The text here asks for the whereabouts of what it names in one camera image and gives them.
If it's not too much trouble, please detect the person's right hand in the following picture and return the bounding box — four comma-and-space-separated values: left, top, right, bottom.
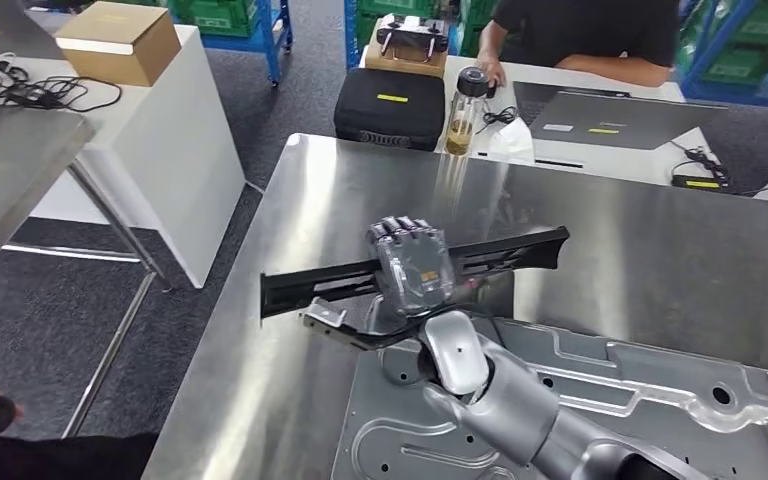
476, 54, 509, 89

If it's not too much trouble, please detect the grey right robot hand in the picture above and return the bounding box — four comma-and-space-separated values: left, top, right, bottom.
365, 215, 457, 318

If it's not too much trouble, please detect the black plastic plate bracket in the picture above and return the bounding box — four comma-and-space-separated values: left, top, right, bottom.
259, 225, 571, 321

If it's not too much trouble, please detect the clear bottle black lid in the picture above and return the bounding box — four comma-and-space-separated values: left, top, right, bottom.
445, 66, 491, 158

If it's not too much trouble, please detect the white crumpled tissue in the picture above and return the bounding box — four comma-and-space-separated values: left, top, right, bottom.
487, 117, 536, 166

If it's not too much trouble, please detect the small cardboard box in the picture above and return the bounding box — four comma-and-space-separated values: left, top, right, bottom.
364, 29, 450, 79

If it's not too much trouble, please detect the black white handheld controller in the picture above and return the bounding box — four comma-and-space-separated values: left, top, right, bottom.
375, 13, 452, 60

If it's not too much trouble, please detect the person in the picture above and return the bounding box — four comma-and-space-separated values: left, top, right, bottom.
0, 433, 160, 480
476, 0, 682, 89

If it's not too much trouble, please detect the black carry case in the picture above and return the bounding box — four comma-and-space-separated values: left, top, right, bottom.
333, 67, 447, 152

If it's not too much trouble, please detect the grey laptop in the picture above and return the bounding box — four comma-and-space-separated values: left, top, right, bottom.
513, 80, 730, 152
0, 0, 67, 62

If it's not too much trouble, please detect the black power adapter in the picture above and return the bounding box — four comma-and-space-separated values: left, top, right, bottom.
670, 173, 730, 193

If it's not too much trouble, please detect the white cabinet desk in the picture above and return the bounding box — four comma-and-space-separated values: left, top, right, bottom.
0, 25, 247, 290

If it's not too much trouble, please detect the stamped sheet metal panel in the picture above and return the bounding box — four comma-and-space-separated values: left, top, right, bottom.
330, 316, 768, 480

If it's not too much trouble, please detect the brown cardboard box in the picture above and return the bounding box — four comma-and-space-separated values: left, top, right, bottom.
54, 1, 183, 88

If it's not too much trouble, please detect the black thin cable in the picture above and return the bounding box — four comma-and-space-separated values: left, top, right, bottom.
481, 104, 520, 136

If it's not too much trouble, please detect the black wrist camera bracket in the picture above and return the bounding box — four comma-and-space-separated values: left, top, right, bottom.
301, 309, 471, 352

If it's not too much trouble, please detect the black power cable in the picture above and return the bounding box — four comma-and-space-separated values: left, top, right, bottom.
670, 140, 768, 199

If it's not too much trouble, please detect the black cable tangle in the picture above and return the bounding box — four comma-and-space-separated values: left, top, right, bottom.
0, 51, 124, 119

